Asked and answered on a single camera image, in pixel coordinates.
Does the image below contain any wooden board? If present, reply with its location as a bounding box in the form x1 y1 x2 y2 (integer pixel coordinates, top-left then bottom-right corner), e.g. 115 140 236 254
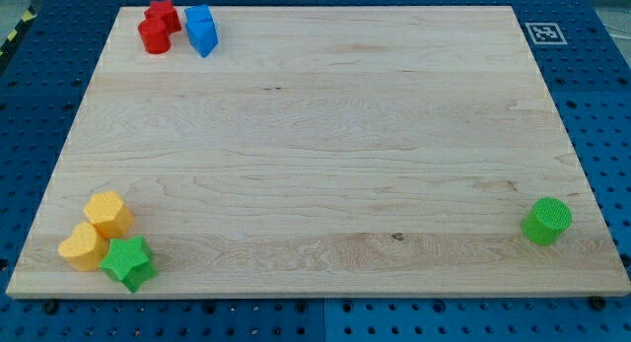
7 6 630 300

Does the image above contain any blue heart block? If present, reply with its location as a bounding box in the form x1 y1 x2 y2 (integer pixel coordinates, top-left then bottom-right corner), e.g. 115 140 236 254
185 21 219 58

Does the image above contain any blue cube block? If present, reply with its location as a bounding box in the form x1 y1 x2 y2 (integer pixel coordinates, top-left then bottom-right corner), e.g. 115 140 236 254
184 5 214 24

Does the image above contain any green star block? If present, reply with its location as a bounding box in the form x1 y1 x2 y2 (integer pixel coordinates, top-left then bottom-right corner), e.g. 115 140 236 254
100 236 159 293

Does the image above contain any red cylinder block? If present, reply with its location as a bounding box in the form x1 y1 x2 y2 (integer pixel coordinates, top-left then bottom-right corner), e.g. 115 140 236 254
138 18 171 54

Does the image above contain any yellow hexagon block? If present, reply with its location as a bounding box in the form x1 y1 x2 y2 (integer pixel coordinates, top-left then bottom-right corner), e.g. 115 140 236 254
84 191 134 239

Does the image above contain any red star block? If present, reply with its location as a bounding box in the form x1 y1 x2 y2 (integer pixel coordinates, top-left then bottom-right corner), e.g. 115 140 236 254
144 0 181 34

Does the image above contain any green cylinder block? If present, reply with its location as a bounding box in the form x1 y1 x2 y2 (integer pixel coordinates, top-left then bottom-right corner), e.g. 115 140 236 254
521 197 573 245

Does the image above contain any yellow heart block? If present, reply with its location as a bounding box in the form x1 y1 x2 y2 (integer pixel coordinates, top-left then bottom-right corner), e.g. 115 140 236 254
57 222 109 272

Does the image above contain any white fiducial marker tag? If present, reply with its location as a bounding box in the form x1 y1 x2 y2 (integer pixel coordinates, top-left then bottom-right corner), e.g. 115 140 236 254
526 22 567 45

